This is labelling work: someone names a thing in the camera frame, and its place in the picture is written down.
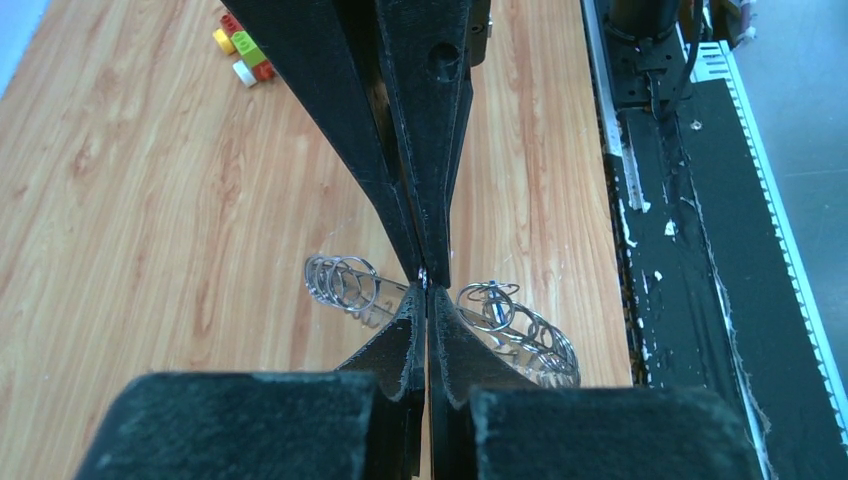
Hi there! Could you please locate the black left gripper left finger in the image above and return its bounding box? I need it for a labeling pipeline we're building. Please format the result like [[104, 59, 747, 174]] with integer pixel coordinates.
[[77, 286, 425, 479]]

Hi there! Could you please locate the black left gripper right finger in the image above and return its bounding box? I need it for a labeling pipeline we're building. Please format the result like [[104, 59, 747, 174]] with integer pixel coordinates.
[[427, 286, 761, 479]]

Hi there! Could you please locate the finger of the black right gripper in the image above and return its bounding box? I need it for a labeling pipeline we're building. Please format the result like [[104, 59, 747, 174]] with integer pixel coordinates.
[[375, 1, 491, 288], [225, 1, 421, 282]]

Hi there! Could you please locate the toy brick car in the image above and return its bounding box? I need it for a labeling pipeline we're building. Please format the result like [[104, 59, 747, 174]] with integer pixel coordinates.
[[213, 11, 277, 88]]

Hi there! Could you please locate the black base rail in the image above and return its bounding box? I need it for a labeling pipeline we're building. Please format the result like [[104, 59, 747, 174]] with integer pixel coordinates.
[[596, 38, 847, 479]]

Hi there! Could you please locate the white slotted cable duct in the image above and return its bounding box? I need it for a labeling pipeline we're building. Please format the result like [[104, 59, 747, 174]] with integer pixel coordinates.
[[691, 41, 847, 430]]

